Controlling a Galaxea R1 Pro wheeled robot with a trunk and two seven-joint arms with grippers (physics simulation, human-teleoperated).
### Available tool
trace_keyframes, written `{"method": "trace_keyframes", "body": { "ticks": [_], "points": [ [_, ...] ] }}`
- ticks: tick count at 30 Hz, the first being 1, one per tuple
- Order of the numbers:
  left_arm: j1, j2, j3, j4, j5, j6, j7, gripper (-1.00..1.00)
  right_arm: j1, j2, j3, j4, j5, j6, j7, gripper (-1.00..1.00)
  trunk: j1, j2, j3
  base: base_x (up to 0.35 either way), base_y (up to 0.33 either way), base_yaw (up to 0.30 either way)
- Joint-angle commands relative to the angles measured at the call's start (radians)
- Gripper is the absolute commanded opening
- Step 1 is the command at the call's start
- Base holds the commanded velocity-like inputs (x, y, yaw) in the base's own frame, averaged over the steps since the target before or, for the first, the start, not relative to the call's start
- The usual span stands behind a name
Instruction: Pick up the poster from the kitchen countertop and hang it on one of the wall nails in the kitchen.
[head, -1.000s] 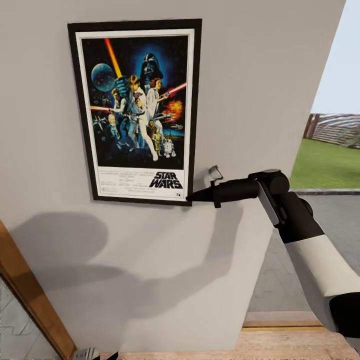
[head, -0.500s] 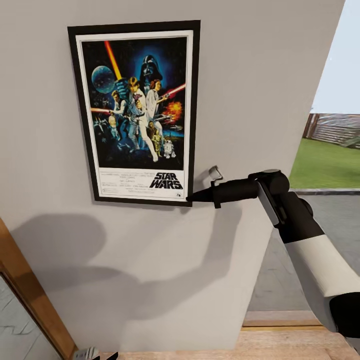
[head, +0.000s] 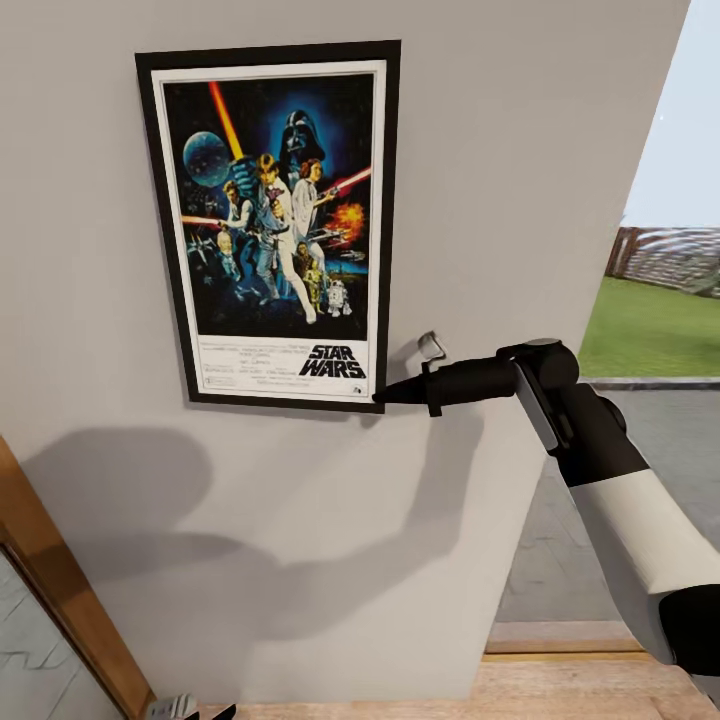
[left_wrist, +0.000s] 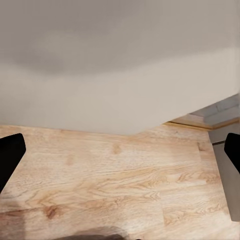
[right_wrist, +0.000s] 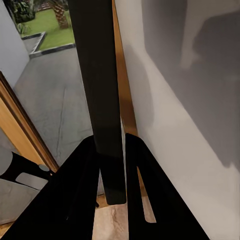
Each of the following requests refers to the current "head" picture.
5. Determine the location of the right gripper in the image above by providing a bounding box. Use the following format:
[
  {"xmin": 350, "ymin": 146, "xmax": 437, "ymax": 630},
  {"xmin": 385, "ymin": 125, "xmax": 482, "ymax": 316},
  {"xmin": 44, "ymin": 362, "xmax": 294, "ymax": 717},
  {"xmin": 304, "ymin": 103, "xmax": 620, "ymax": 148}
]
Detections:
[{"xmin": 372, "ymin": 359, "xmax": 485, "ymax": 417}]

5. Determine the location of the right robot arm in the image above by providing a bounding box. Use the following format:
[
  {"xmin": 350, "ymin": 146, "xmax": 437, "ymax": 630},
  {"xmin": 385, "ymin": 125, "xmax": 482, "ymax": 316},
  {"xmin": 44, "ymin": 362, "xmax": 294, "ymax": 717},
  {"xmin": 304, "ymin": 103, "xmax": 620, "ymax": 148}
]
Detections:
[{"xmin": 372, "ymin": 331, "xmax": 720, "ymax": 708}]

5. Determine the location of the poster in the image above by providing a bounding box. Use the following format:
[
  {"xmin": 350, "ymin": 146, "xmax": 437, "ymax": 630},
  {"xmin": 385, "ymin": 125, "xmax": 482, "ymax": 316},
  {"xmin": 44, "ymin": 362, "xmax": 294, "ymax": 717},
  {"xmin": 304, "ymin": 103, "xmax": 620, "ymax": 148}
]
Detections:
[{"xmin": 134, "ymin": 40, "xmax": 401, "ymax": 415}]

